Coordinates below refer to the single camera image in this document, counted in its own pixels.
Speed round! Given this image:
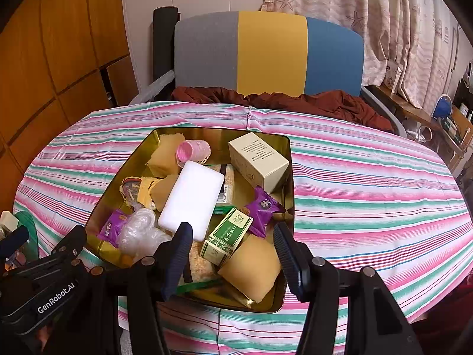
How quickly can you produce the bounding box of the wooden wardrobe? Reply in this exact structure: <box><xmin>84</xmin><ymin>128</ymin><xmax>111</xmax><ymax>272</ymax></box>
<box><xmin>0</xmin><ymin>0</ymin><xmax>139</xmax><ymax>211</ymax></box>

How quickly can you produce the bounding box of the yellow snack packet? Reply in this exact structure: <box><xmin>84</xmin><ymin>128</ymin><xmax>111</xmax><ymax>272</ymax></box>
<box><xmin>119</xmin><ymin>175</ymin><xmax>161</xmax><ymax>211</ymax></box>

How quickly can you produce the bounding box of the white carton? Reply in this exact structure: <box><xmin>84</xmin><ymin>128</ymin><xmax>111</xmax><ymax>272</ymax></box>
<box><xmin>382</xmin><ymin>59</ymin><xmax>404</xmax><ymax>95</ymax></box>

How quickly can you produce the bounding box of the patterned beige curtain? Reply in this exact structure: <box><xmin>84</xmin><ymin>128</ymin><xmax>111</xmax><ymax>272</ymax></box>
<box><xmin>260</xmin><ymin>0</ymin><xmax>462</xmax><ymax>99</ymax></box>

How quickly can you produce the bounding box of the purple snack packet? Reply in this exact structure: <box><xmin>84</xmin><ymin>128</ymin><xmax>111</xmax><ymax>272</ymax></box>
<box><xmin>97</xmin><ymin>209</ymin><xmax>128</xmax><ymax>249</ymax></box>
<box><xmin>242</xmin><ymin>186</ymin><xmax>287</xmax><ymax>238</ymax></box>

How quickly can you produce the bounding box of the white foam block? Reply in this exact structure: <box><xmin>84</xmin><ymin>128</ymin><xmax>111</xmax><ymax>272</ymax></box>
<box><xmin>158</xmin><ymin>160</ymin><xmax>225</xmax><ymax>241</ymax></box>

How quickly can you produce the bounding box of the yellow sponge block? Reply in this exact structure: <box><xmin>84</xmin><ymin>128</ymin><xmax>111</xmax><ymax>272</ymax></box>
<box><xmin>147</xmin><ymin>133</ymin><xmax>186</xmax><ymax>178</ymax></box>
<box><xmin>217</xmin><ymin>235</ymin><xmax>283</xmax><ymax>302</ymax></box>

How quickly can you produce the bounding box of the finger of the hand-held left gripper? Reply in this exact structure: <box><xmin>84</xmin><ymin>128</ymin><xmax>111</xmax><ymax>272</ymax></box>
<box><xmin>0</xmin><ymin>225</ymin><xmax>30</xmax><ymax>259</ymax></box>
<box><xmin>46</xmin><ymin>225</ymin><xmax>89</xmax><ymax>270</ymax></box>

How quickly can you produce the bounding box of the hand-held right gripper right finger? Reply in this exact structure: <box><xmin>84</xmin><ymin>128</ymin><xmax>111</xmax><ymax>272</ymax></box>
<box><xmin>273</xmin><ymin>222</ymin><xmax>425</xmax><ymax>355</ymax></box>

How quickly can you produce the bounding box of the green plastic object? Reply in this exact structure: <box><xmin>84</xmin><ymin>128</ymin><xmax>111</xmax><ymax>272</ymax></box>
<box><xmin>13</xmin><ymin>211</ymin><xmax>39</xmax><ymax>259</ymax></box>

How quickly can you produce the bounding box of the clear plastic bag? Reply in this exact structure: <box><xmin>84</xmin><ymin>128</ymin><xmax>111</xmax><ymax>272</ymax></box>
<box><xmin>118</xmin><ymin>208</ymin><xmax>172</xmax><ymax>263</ymax></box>

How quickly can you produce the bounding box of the black upright panel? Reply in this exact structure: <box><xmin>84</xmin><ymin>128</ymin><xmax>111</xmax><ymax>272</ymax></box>
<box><xmin>153</xmin><ymin>6</ymin><xmax>180</xmax><ymax>89</ymax></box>

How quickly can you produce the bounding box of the grey yellow blue chair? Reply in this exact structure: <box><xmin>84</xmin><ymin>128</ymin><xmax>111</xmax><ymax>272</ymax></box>
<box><xmin>129</xmin><ymin>10</ymin><xmax>407</xmax><ymax>137</ymax></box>

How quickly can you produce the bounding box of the small green and yellow box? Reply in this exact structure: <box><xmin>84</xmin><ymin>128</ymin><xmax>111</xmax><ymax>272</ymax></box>
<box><xmin>200</xmin><ymin>207</ymin><xmax>254</xmax><ymax>267</ymax></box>

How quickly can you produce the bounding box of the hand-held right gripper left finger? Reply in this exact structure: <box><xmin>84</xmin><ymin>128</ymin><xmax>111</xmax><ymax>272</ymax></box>
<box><xmin>100</xmin><ymin>221</ymin><xmax>194</xmax><ymax>355</ymax></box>

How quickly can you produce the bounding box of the gold tin box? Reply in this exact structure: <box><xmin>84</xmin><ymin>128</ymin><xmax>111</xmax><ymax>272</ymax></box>
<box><xmin>84</xmin><ymin>128</ymin><xmax>295</xmax><ymax>314</ymax></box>

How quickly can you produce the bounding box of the small clear snack packet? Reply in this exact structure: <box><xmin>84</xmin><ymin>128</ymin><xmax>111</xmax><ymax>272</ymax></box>
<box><xmin>177</xmin><ymin>242</ymin><xmax>224</xmax><ymax>294</ymax></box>

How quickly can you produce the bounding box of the beige cardboard box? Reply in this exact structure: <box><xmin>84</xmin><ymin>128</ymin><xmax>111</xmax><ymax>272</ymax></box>
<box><xmin>228</xmin><ymin>132</ymin><xmax>290</xmax><ymax>195</ymax></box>

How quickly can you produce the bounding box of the pink hair roller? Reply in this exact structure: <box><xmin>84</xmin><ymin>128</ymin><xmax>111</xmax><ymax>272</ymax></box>
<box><xmin>176</xmin><ymin>139</ymin><xmax>212</xmax><ymax>167</ymax></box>

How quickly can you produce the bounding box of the wooden desk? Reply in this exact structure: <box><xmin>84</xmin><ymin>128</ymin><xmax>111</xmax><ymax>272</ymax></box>
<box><xmin>367</xmin><ymin>84</ymin><xmax>473</xmax><ymax>163</ymax></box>

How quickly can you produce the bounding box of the dark red cloth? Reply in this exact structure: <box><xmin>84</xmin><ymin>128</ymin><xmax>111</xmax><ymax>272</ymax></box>
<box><xmin>171</xmin><ymin>86</ymin><xmax>395</xmax><ymax>134</ymax></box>

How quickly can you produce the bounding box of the blue desk fan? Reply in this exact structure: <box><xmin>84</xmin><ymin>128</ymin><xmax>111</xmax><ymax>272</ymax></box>
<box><xmin>432</xmin><ymin>94</ymin><xmax>453</xmax><ymax>121</ymax></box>

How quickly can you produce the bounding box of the green-edged cracker packet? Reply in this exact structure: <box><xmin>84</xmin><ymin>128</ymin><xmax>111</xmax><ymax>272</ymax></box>
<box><xmin>212</xmin><ymin>163</ymin><xmax>237</xmax><ymax>215</ymax></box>

